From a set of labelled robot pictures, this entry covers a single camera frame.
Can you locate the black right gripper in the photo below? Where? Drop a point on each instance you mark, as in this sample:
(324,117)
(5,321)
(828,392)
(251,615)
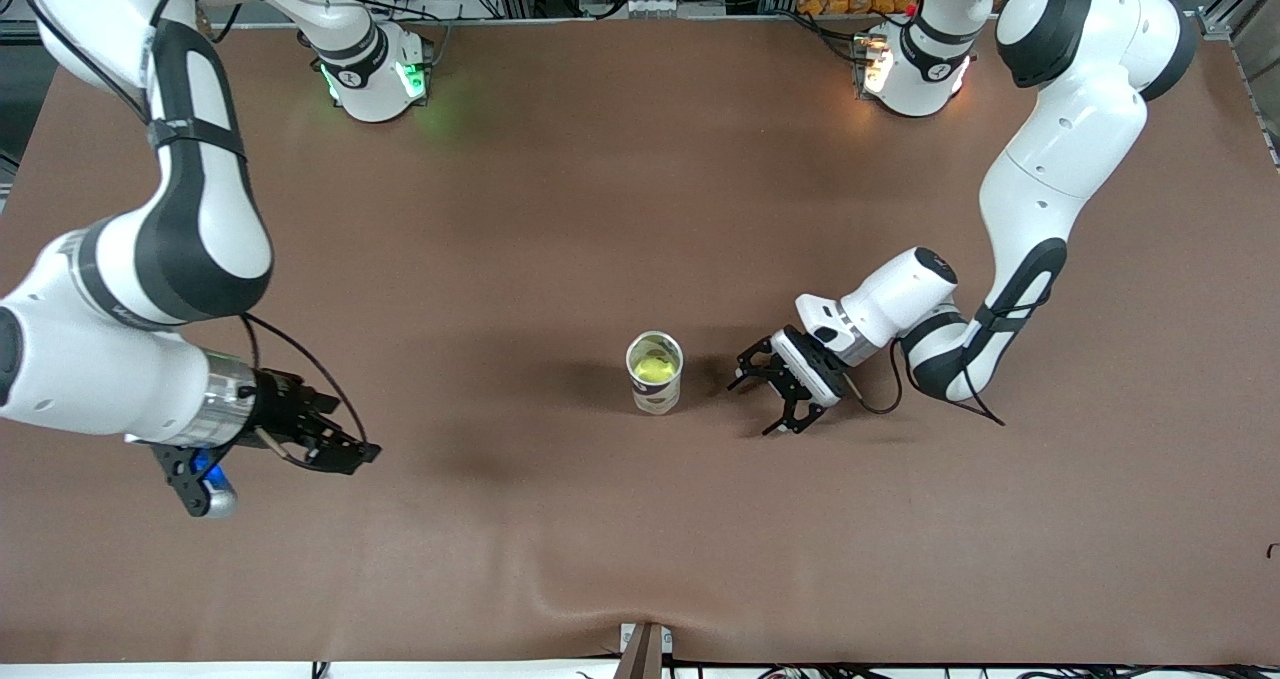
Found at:
(277,408)

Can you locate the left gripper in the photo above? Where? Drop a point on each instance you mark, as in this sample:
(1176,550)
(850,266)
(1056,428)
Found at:
(779,372)

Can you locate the clear Wilson tennis ball can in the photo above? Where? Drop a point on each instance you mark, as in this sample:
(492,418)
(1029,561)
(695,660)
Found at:
(655,399)

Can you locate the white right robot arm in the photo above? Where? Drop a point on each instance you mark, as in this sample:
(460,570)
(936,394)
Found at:
(80,379)

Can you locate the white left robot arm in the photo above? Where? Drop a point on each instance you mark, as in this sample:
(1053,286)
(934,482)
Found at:
(1060,159)

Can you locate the brown table mat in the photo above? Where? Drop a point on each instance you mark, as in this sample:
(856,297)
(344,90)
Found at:
(600,519)

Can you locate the white connector strip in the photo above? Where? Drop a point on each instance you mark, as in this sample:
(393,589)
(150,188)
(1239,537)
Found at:
(660,5)

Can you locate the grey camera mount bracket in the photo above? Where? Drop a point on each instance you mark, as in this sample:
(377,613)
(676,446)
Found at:
(645,649)

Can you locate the aluminium frame profile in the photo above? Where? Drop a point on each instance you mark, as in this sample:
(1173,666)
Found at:
(1240,4)

